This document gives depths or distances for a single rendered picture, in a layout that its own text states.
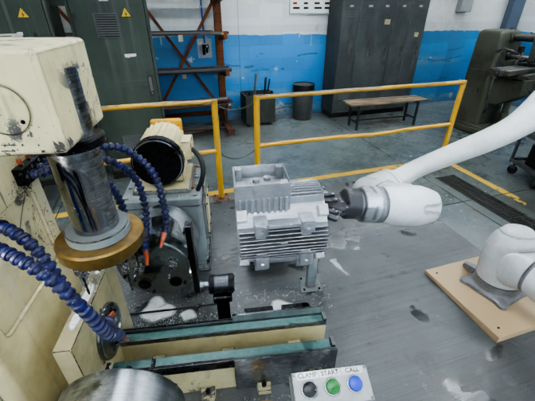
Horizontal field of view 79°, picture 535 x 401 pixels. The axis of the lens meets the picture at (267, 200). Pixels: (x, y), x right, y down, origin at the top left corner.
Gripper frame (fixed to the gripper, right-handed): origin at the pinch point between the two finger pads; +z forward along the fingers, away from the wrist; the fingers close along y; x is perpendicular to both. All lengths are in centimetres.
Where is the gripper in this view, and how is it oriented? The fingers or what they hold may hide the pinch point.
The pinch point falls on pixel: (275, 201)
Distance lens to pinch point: 76.1
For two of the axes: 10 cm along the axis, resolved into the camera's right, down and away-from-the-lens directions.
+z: -9.9, -0.3, -1.7
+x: -1.1, 8.6, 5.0
